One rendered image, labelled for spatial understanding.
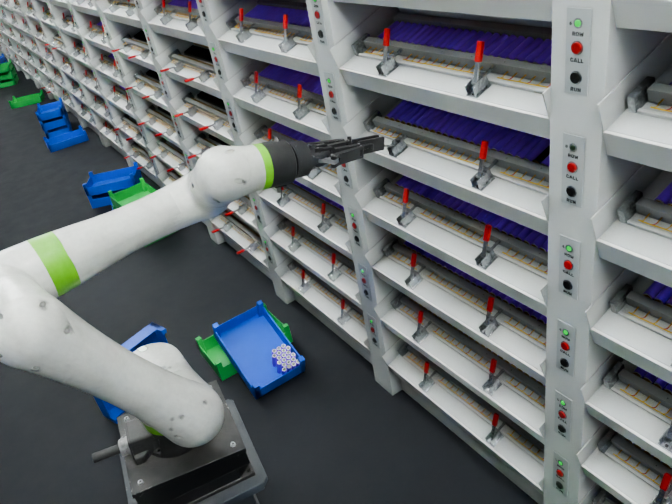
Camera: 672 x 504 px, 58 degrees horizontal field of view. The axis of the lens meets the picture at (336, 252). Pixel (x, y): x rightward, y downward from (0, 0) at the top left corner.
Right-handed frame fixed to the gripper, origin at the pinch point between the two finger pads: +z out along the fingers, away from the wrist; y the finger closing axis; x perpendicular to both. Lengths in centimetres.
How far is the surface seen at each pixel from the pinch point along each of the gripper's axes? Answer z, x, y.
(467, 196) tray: 7.6, -6.5, 23.9
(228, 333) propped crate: -9, -86, -73
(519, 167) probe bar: 12.1, 1.0, 32.3
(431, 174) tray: 6.4, -4.3, 14.0
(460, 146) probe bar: 11.7, 1.5, 16.6
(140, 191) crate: 5, -78, -216
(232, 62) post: 7, 6, -86
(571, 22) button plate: 0, 29, 48
